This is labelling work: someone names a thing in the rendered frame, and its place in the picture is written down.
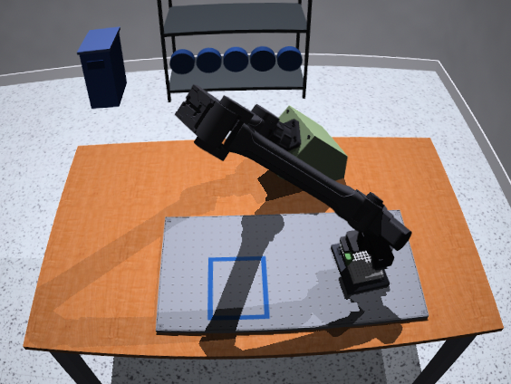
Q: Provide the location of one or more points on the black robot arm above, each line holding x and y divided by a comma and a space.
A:
226, 115

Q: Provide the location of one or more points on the blue tape outline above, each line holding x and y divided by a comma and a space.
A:
210, 316

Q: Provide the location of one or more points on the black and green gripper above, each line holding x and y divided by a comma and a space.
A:
349, 245

